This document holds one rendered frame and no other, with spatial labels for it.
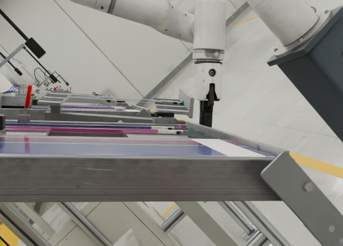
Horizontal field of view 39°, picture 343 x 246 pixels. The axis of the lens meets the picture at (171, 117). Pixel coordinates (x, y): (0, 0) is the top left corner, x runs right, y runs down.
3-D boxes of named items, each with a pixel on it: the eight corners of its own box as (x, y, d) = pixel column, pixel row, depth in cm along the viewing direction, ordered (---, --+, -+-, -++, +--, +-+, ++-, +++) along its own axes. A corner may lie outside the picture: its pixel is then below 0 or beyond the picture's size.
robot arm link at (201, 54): (228, 50, 125) (228, 62, 126) (219, 52, 134) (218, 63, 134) (197, 48, 124) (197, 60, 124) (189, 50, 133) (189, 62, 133)
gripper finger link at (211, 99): (216, 97, 123) (211, 111, 127) (212, 74, 127) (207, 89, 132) (212, 97, 122) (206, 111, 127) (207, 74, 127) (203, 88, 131)
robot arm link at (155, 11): (104, 19, 135) (206, 51, 141) (109, 10, 119) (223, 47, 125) (113, -12, 135) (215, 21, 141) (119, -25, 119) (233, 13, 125)
